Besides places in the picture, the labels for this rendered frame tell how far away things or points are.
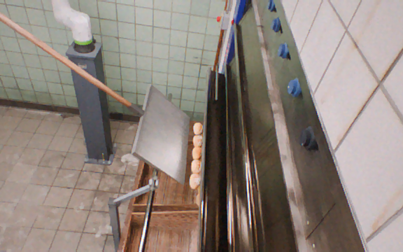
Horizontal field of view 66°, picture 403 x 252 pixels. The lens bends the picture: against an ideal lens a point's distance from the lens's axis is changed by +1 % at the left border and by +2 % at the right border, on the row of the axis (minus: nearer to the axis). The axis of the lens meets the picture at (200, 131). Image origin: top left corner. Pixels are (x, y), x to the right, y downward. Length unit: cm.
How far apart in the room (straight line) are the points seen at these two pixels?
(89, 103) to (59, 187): 86
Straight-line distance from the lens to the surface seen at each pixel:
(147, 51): 295
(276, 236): 79
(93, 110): 270
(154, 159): 162
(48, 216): 293
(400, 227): 42
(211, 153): 139
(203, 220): 117
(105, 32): 296
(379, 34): 51
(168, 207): 196
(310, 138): 64
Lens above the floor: 246
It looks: 45 degrees down
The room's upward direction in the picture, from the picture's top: 11 degrees clockwise
